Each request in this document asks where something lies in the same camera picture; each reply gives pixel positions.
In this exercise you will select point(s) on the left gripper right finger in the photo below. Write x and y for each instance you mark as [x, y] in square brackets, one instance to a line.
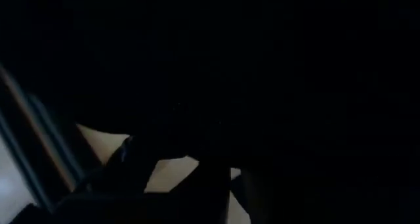
[210, 191]

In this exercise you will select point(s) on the black metal table frame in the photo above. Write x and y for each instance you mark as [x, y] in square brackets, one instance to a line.
[33, 151]

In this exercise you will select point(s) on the black backpack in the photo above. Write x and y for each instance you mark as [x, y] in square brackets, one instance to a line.
[262, 69]

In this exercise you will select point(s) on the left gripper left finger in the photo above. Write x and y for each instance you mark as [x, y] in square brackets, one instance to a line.
[128, 165]

